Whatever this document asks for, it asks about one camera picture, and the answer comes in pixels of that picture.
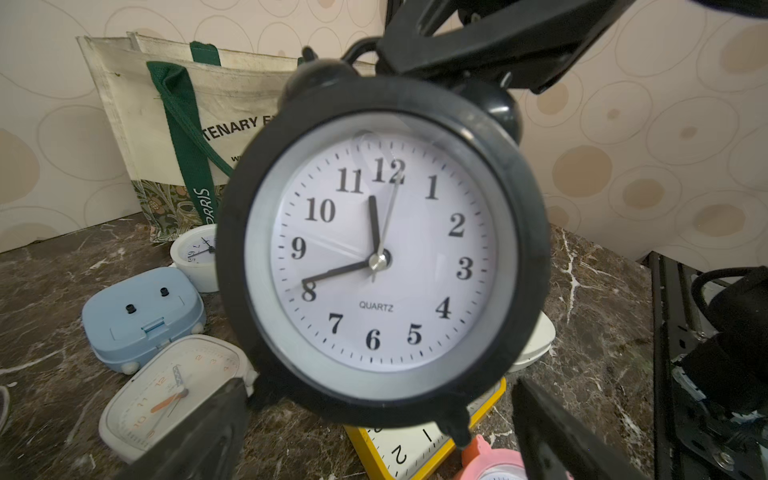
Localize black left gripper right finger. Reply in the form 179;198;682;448
511;378;645;480

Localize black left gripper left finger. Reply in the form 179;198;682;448
117;378;249;480

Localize black twin-bell alarm clock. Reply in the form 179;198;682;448
217;49;550;446

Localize pink twin-bell alarm clock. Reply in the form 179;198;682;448
452;434;574;480

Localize yellow rectangular alarm clock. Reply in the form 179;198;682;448
343;376;508;480

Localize canvas tote bag green handles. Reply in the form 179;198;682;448
76;31;376;244

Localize white square clock orange hands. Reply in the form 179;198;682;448
99;334;257;463

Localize small white round clock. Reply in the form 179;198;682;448
170;224;219;294

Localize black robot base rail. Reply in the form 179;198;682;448
645;252;767;479

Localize light blue square clock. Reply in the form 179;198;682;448
81;267;207;375

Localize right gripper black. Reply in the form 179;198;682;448
342;0;631;94

